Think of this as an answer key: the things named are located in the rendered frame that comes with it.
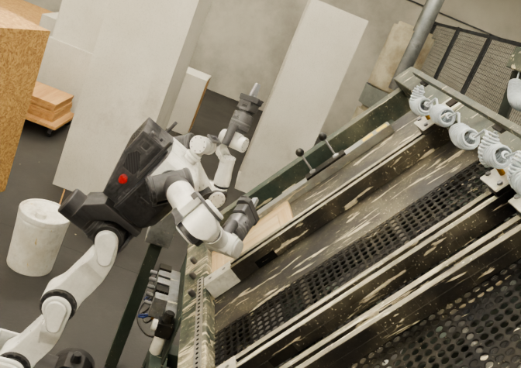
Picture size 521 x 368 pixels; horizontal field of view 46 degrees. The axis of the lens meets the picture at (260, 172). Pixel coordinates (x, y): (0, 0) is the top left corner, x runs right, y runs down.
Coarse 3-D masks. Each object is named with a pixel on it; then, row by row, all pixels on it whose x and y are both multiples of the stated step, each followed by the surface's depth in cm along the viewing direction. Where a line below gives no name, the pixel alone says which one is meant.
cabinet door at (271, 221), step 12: (288, 204) 262; (264, 216) 266; (276, 216) 259; (288, 216) 250; (252, 228) 264; (264, 228) 257; (276, 228) 249; (252, 240) 254; (216, 252) 267; (216, 264) 256
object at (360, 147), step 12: (372, 132) 261; (384, 132) 258; (360, 144) 259; (372, 144) 259; (348, 156) 260; (336, 168) 261; (312, 180) 262; (288, 192) 265; (300, 192) 264; (276, 204) 265
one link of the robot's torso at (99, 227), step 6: (102, 222) 230; (108, 222) 231; (114, 222) 232; (96, 228) 229; (102, 228) 230; (108, 228) 230; (114, 228) 230; (120, 228) 233; (90, 234) 230; (96, 234) 230; (120, 234) 231; (126, 234) 235; (120, 240) 232
